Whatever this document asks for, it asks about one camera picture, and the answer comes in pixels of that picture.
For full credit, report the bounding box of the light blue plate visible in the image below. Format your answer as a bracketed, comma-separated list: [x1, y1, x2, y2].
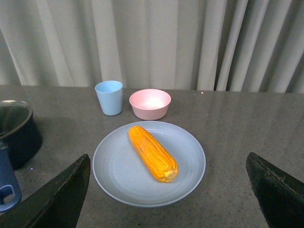
[92, 121, 206, 208]

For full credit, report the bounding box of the yellow corn cob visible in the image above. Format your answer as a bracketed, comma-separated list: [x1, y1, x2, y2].
[128, 125, 179, 183]

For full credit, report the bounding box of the dark blue saucepan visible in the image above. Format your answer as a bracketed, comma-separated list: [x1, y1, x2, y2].
[0, 116, 43, 212]

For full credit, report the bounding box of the glass pot lid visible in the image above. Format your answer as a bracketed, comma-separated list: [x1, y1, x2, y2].
[0, 100, 33, 140]

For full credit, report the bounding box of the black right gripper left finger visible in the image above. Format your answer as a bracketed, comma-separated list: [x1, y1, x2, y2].
[0, 154, 91, 228]

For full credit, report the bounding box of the white curtain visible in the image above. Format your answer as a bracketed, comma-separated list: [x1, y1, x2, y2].
[0, 0, 304, 93]

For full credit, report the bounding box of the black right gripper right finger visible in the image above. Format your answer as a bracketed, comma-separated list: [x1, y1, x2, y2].
[246, 152, 304, 228]

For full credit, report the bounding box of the light blue cup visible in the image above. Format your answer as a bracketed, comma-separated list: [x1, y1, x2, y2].
[95, 80, 123, 116]

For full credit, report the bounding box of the pink bowl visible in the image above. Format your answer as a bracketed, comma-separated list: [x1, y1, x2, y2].
[129, 89, 171, 120]

